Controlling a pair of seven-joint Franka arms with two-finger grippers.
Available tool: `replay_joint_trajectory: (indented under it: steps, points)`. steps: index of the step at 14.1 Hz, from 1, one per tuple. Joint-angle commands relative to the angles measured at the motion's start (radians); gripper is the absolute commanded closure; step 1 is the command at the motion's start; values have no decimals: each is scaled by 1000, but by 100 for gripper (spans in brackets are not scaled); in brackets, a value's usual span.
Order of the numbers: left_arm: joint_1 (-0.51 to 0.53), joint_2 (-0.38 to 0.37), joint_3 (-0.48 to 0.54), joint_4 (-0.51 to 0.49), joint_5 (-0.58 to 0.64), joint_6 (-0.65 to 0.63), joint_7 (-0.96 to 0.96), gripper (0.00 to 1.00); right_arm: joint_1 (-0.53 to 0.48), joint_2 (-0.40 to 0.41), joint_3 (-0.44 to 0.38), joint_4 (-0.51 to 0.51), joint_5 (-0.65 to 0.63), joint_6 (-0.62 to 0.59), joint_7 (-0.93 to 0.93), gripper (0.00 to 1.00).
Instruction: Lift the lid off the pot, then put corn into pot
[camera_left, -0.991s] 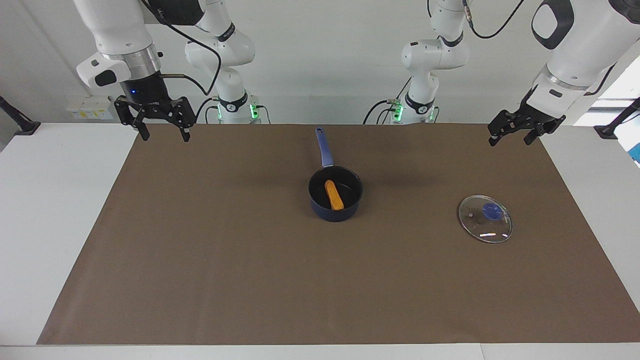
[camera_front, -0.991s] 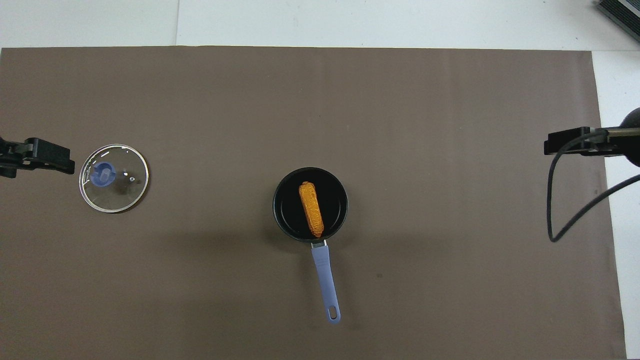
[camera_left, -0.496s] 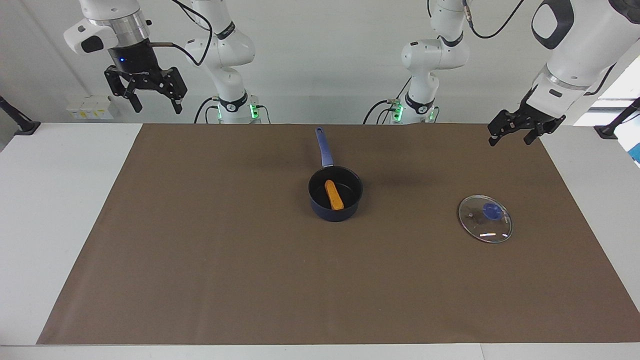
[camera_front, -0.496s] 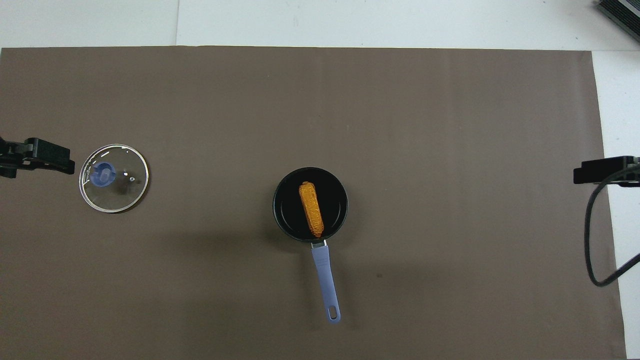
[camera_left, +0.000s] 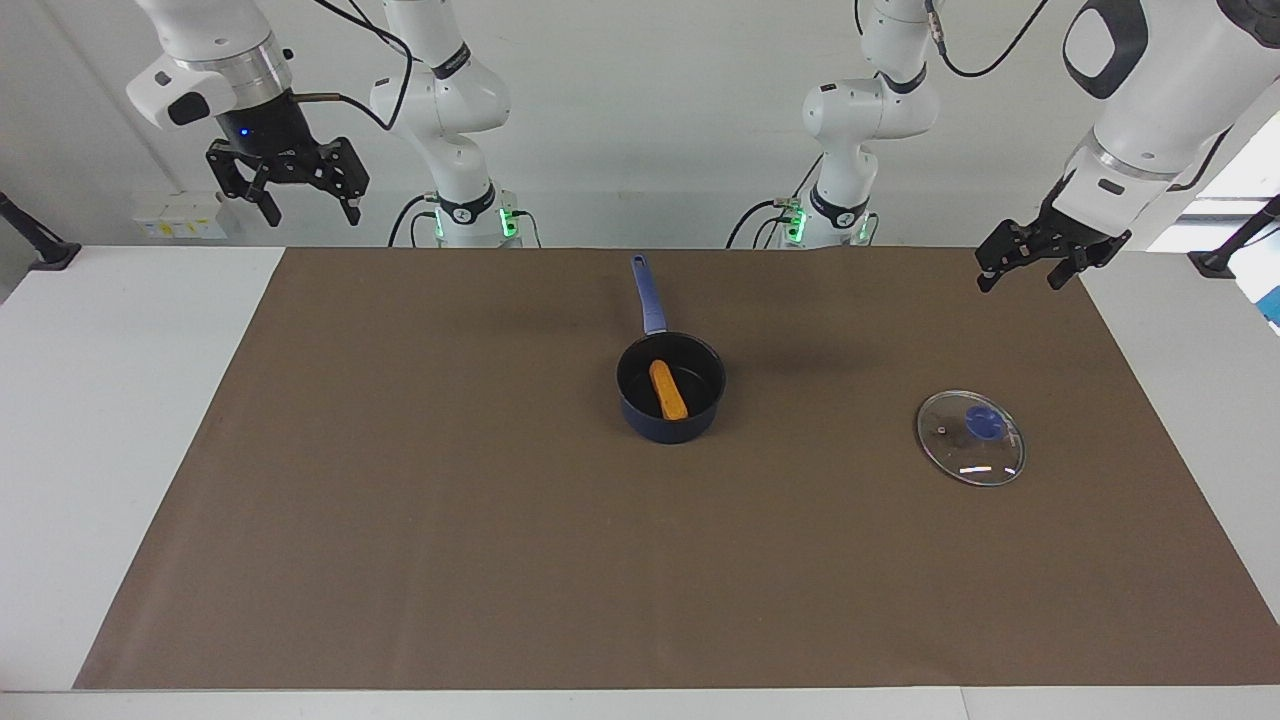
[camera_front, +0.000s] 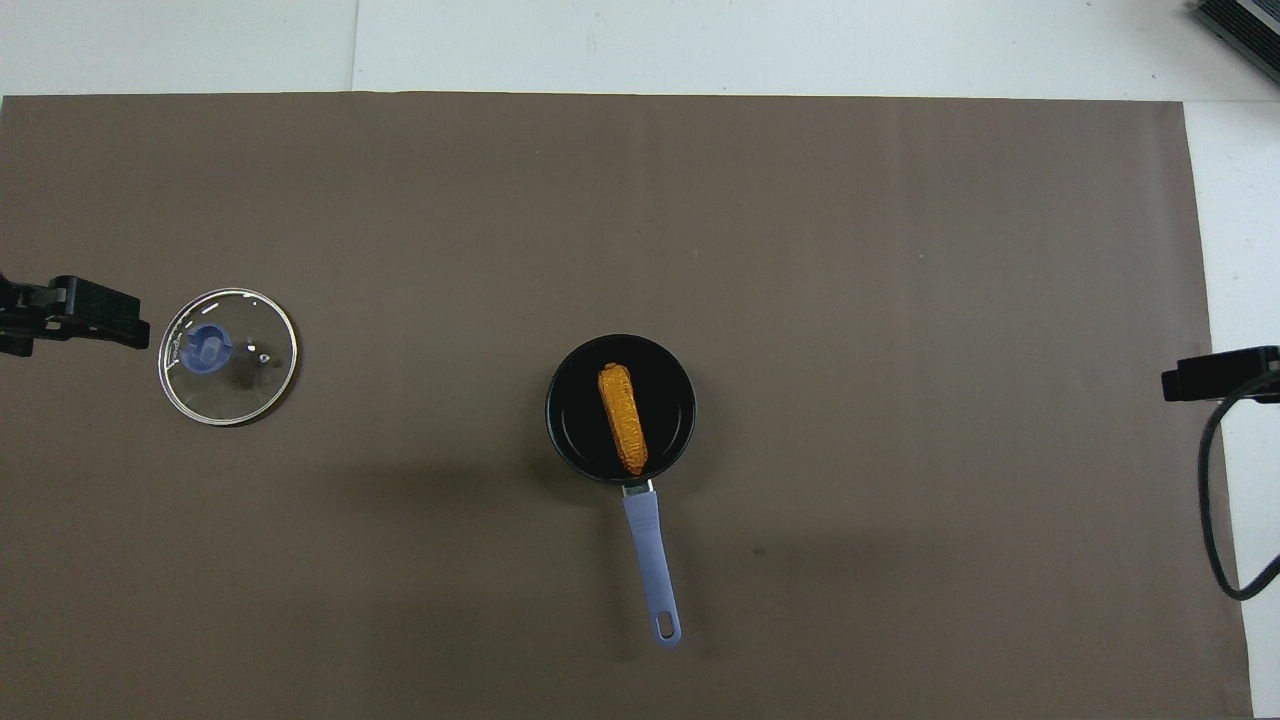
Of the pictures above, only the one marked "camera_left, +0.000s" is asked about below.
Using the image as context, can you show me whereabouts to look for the white wall socket boxes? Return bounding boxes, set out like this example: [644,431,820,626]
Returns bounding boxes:
[132,191,227,242]

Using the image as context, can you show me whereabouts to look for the black base cable right arm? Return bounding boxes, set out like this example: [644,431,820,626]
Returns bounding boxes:
[387,194,441,249]

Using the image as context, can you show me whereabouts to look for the dark blue saucepan, long handle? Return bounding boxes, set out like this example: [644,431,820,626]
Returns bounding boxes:
[615,253,728,445]

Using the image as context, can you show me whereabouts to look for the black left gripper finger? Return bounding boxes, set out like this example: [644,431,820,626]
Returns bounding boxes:
[975,221,1042,295]
[1045,231,1134,292]

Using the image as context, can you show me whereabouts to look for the black cable along right arm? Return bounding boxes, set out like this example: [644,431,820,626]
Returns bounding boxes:
[289,0,414,134]

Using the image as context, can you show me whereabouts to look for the glass lid with blue knob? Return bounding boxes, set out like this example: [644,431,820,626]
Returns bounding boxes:
[917,389,1028,488]

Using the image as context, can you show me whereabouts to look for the brown table mat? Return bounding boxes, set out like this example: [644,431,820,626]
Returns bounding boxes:
[73,247,1280,691]

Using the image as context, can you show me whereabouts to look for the black base cable arm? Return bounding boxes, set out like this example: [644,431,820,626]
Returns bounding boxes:
[725,150,826,250]
[387,194,441,249]

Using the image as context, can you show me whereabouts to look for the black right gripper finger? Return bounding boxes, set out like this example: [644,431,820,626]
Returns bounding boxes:
[206,139,284,229]
[314,136,371,227]

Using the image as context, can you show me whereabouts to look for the black base cable left arm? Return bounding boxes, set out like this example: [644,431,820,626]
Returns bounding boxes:
[725,150,826,250]

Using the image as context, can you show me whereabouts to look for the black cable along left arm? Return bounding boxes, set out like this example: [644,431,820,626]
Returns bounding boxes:
[924,0,1052,80]

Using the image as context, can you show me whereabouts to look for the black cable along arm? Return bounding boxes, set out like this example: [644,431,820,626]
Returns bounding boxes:
[289,0,414,134]
[924,0,1052,80]

